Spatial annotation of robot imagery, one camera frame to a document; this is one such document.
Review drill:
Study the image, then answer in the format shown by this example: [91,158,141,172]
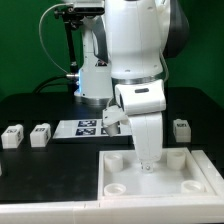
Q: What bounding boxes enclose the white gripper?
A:
[115,80,166,173]

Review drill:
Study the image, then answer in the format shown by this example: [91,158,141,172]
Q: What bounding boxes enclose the white square tabletop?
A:
[98,148,216,200]

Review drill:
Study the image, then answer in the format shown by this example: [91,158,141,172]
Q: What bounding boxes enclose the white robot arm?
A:
[74,0,188,172]

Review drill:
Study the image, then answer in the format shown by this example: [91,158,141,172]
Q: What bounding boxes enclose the white sheet with fiducial markers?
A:
[52,118,134,140]

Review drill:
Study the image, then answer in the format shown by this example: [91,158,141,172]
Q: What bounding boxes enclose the white L-shaped obstacle fence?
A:
[0,150,224,224]

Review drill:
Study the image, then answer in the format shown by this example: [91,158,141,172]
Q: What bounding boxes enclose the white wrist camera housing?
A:
[102,105,127,137]

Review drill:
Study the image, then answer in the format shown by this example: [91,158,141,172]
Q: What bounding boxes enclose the black cable at base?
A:
[31,75,75,94]

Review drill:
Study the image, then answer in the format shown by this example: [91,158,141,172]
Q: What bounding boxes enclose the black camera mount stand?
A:
[54,6,83,93]

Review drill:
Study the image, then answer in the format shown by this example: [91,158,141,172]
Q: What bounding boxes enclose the grey camera on stand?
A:
[71,0,104,15]

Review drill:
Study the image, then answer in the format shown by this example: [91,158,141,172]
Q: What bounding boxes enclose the grey cable loop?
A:
[38,3,73,75]

